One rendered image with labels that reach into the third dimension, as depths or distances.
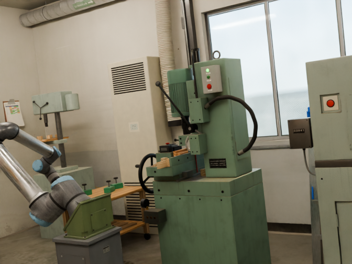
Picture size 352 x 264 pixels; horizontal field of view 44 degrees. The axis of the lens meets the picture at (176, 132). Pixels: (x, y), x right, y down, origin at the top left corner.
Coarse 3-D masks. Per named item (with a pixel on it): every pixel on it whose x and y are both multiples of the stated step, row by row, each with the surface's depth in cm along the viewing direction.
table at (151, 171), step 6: (186, 162) 284; (192, 162) 289; (198, 162) 294; (150, 168) 280; (156, 168) 278; (162, 168) 275; (168, 168) 272; (174, 168) 273; (180, 168) 278; (186, 168) 283; (192, 168) 288; (150, 174) 281; (156, 174) 278; (162, 174) 275; (168, 174) 272; (174, 174) 272
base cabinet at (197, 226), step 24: (240, 192) 264; (168, 216) 282; (192, 216) 271; (216, 216) 261; (240, 216) 262; (264, 216) 287; (168, 240) 284; (192, 240) 273; (216, 240) 263; (240, 240) 260; (264, 240) 285
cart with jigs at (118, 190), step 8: (112, 184) 435; (120, 184) 438; (88, 192) 417; (96, 192) 429; (104, 192) 418; (112, 192) 419; (120, 192) 413; (128, 192) 409; (144, 192) 430; (112, 200) 391; (144, 208) 429; (64, 216) 411; (64, 224) 412; (112, 224) 430; (120, 224) 426; (128, 224) 422; (136, 224) 425; (144, 224) 429; (64, 232) 414; (120, 232) 404; (144, 232) 432
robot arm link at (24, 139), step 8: (0, 128) 285; (8, 128) 287; (16, 128) 292; (0, 136) 285; (8, 136) 289; (16, 136) 306; (24, 136) 301; (24, 144) 306; (32, 144) 311; (40, 144) 318; (40, 152) 323; (48, 152) 328; (56, 152) 335; (48, 160) 335
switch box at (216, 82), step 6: (210, 66) 258; (216, 66) 257; (204, 72) 260; (210, 72) 258; (216, 72) 257; (204, 78) 261; (210, 78) 258; (216, 78) 257; (204, 84) 261; (216, 84) 257; (204, 90) 262; (216, 90) 257; (222, 90) 261
